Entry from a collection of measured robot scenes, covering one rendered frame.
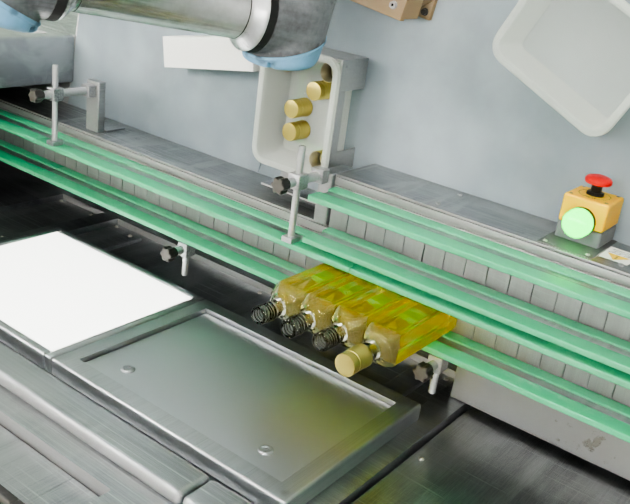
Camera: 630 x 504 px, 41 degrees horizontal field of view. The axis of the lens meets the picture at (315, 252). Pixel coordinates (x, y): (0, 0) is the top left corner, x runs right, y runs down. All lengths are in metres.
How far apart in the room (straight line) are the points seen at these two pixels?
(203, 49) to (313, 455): 0.86
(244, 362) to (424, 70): 0.58
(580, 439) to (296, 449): 0.44
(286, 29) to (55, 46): 0.94
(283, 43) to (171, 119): 0.68
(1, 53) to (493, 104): 1.09
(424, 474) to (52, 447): 0.52
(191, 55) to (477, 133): 0.61
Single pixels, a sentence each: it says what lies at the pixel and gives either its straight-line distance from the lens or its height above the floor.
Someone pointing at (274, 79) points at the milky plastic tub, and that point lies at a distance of 1.59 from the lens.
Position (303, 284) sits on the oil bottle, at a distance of 1.31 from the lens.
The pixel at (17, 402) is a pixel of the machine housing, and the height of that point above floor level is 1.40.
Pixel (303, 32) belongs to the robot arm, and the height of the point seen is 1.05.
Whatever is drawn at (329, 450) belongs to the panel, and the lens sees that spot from 1.20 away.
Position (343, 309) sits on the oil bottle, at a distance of 1.24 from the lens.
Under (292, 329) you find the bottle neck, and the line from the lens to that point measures 1.25.
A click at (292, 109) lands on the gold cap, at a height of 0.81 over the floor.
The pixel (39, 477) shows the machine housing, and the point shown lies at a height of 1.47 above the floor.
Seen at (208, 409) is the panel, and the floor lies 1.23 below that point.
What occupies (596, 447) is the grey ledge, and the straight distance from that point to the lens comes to 1.36.
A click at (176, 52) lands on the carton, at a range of 1.76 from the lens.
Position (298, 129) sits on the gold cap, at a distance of 1.57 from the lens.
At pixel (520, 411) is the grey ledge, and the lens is 1.38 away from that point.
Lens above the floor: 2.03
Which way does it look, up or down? 50 degrees down
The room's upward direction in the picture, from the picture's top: 111 degrees counter-clockwise
